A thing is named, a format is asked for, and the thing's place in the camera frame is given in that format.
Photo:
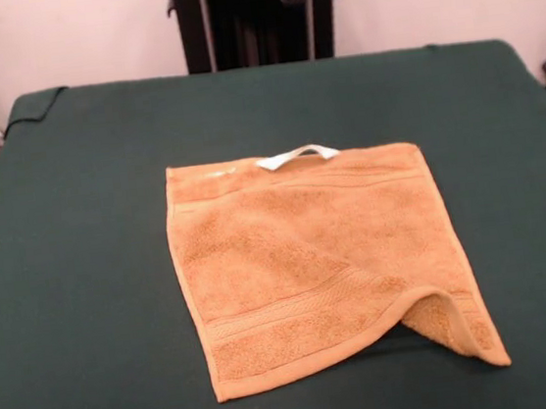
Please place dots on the tan terry cloth towel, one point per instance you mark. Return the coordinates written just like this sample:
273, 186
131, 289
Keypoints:
306, 240

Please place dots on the black metal stand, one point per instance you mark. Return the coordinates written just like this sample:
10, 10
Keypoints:
233, 31

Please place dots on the dark green table cloth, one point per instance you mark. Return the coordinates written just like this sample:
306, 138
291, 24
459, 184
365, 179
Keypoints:
90, 284

